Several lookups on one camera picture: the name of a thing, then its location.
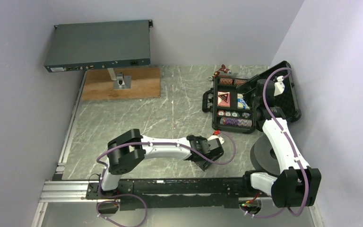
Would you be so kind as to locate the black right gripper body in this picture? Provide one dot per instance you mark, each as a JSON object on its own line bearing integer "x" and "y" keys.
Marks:
{"x": 256, "y": 100}

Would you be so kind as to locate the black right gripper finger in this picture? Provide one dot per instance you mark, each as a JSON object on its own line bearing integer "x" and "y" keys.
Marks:
{"x": 249, "y": 98}
{"x": 250, "y": 85}

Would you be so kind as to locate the poker chip roll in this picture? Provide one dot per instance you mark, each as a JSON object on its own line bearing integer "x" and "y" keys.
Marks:
{"x": 238, "y": 82}

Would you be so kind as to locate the black poker set case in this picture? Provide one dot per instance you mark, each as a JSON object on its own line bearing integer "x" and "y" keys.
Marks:
{"x": 224, "y": 97}

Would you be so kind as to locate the red playing card deck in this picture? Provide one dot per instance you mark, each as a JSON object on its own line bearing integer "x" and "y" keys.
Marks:
{"x": 223, "y": 100}

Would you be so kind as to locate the red black triangle button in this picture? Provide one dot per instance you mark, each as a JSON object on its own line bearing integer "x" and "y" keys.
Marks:
{"x": 223, "y": 97}

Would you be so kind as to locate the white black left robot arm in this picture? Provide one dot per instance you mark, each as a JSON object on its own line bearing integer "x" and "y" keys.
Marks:
{"x": 126, "y": 151}

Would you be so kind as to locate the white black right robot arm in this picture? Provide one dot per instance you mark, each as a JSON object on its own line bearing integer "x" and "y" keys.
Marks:
{"x": 296, "y": 184}

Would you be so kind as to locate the blue playing card deck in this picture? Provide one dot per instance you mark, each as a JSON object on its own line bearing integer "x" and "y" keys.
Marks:
{"x": 241, "y": 104}

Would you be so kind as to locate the blue orange chip stack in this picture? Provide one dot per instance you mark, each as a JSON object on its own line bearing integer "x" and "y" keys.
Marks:
{"x": 246, "y": 115}

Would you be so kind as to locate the green twenty chip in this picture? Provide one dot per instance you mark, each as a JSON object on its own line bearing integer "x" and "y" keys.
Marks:
{"x": 235, "y": 114}

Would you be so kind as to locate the red five chip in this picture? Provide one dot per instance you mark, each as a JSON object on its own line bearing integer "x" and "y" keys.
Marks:
{"x": 221, "y": 113}

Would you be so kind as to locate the poker chips row in case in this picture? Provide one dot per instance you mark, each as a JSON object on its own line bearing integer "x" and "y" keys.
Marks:
{"x": 235, "y": 122}

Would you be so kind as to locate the brown wooden board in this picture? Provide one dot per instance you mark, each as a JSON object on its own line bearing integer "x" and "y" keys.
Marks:
{"x": 145, "y": 83}

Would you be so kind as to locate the dark green rack unit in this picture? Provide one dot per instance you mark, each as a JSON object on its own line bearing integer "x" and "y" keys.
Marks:
{"x": 100, "y": 45}

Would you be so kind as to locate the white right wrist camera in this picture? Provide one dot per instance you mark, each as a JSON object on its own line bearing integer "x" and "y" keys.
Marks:
{"x": 279, "y": 86}

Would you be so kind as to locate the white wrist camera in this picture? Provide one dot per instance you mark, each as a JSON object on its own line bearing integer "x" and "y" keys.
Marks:
{"x": 216, "y": 135}
{"x": 279, "y": 86}

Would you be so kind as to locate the black aluminium mounting rail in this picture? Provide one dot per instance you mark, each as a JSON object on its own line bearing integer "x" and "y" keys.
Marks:
{"x": 132, "y": 194}

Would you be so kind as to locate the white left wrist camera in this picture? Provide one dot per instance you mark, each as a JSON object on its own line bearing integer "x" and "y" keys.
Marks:
{"x": 216, "y": 135}

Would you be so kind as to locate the silver metal stand bracket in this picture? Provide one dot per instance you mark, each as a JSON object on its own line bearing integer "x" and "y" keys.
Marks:
{"x": 120, "y": 81}

